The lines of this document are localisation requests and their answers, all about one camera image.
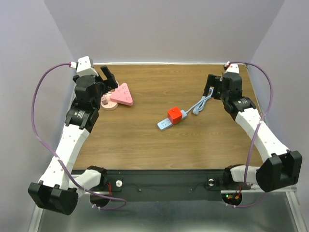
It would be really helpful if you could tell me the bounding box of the pink triangular power strip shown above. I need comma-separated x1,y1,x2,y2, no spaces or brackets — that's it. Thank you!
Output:
110,83,133,106

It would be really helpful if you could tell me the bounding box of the red cube socket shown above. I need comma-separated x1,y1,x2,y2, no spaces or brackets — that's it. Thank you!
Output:
167,107,183,124

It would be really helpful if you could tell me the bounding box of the blue power strip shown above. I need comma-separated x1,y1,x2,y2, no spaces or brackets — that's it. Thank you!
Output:
157,110,187,131

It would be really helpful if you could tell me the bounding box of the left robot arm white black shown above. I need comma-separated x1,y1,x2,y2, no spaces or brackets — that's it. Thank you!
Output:
28,64,117,215

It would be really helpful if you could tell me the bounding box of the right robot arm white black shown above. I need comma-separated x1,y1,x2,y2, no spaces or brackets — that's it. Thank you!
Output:
204,72,302,192

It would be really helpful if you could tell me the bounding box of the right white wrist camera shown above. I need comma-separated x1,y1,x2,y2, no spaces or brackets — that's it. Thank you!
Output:
224,61,239,74

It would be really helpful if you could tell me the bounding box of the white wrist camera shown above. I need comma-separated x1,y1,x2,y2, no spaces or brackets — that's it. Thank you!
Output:
69,56,98,76
224,61,239,74

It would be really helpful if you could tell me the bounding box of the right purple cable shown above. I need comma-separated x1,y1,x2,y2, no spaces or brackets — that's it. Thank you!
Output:
226,62,274,208

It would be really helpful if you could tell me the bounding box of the purple cable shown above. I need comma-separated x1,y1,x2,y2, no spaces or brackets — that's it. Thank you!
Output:
226,62,274,208
32,62,126,211

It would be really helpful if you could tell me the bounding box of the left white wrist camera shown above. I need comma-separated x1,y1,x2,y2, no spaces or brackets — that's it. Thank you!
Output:
69,56,98,76

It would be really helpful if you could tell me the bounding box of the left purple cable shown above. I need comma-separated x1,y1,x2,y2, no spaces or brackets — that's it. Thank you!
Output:
32,62,126,211

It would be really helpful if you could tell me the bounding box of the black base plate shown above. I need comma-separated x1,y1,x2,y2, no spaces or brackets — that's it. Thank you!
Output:
93,169,249,202

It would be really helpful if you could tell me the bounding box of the aluminium rail frame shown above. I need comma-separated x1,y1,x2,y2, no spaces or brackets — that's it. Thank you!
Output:
28,63,298,232

